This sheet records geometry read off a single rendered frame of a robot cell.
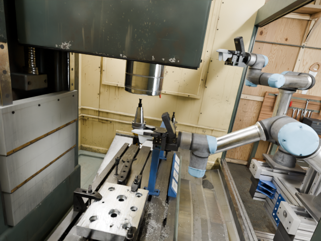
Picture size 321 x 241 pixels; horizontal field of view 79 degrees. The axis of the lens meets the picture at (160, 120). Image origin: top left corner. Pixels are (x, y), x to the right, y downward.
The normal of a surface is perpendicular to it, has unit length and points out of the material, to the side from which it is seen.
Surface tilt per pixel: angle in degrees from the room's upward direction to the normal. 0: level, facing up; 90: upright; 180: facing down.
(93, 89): 90
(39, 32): 90
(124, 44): 90
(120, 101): 89
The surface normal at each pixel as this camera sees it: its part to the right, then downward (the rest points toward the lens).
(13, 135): 0.98, 0.17
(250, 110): -0.14, 0.28
